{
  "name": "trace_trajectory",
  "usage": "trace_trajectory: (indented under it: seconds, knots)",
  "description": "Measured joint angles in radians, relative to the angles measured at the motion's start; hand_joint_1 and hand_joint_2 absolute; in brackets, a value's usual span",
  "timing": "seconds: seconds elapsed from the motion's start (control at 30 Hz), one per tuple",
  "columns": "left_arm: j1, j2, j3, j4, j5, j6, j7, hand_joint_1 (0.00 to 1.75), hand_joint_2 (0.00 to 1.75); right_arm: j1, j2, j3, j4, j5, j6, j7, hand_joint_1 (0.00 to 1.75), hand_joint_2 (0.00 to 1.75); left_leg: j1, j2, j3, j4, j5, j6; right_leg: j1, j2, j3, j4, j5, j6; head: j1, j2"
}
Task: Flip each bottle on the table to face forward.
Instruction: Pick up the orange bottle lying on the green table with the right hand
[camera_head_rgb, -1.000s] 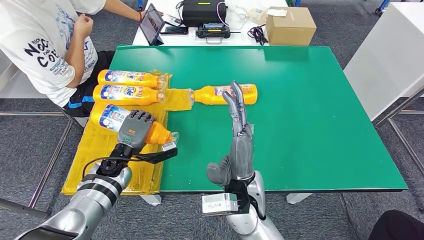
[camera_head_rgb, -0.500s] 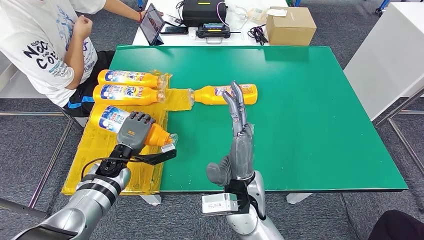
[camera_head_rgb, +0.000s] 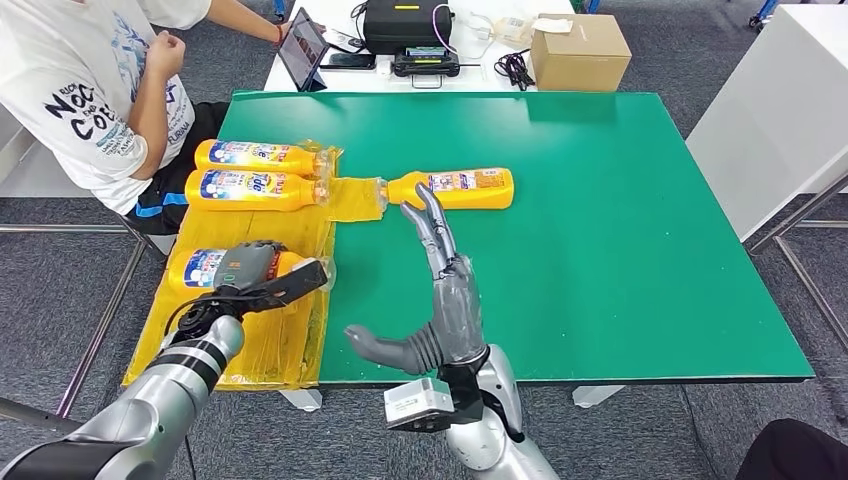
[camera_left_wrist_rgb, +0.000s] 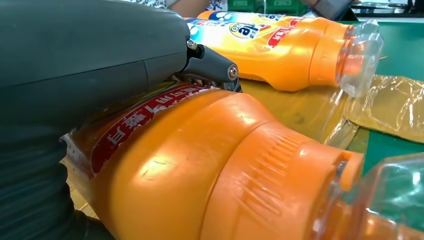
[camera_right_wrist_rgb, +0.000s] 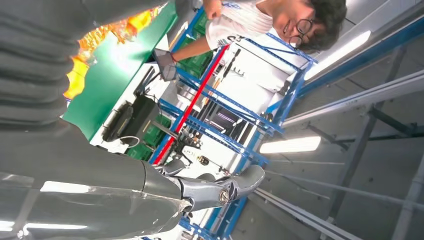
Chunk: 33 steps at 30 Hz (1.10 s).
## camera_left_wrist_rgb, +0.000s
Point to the person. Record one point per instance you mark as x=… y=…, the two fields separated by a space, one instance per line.
x=155 y=3

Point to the black tablet on stand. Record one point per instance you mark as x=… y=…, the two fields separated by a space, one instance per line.
x=331 y=8

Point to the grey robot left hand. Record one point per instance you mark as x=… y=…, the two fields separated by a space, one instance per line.
x=82 y=56

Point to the yellow taped cardboard sheet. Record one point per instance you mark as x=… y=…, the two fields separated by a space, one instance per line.
x=298 y=109

